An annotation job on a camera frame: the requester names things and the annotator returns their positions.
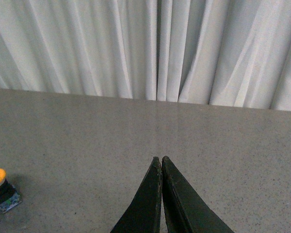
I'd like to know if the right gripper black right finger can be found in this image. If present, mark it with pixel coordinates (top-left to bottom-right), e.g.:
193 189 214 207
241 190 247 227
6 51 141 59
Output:
162 156 233 233

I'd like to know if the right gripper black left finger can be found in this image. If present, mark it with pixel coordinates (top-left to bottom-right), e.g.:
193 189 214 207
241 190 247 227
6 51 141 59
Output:
111 157 162 233

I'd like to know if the yellow push button switch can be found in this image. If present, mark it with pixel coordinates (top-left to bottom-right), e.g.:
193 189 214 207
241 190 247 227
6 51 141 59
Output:
0 168 22 214

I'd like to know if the white pleated curtain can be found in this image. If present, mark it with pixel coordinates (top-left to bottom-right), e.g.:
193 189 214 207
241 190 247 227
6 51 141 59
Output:
0 0 291 111

